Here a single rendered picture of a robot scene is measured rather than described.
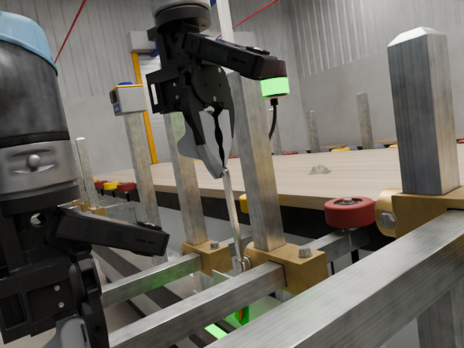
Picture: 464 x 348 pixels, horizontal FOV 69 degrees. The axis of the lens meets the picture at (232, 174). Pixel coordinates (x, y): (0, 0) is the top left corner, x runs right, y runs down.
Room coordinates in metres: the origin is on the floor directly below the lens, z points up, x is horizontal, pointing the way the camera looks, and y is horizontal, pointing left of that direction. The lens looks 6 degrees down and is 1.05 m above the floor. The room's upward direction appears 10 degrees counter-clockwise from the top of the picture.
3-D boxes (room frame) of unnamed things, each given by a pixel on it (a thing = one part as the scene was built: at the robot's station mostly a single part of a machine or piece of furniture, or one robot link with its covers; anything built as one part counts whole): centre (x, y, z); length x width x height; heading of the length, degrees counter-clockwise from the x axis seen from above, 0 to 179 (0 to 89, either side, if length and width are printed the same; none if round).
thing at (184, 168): (0.72, 0.10, 0.93); 0.04 x 0.04 x 0.48; 34
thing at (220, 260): (0.70, 0.09, 0.81); 0.14 x 0.06 x 0.05; 34
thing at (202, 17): (0.46, 0.04, 1.15); 0.09 x 0.08 x 0.12; 54
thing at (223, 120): (0.47, 0.02, 1.04); 0.06 x 0.03 x 0.09; 54
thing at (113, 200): (1.70, 0.81, 0.81); 0.44 x 0.03 x 0.04; 124
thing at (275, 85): (0.54, -0.08, 1.11); 0.06 x 0.06 x 0.02
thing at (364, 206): (0.56, -0.19, 0.85); 0.08 x 0.08 x 0.11
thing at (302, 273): (0.50, -0.05, 0.85); 0.14 x 0.06 x 0.05; 34
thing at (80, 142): (1.56, 0.65, 0.91); 0.04 x 0.04 x 0.48; 34
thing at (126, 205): (1.49, 0.67, 0.80); 0.44 x 0.03 x 0.04; 124
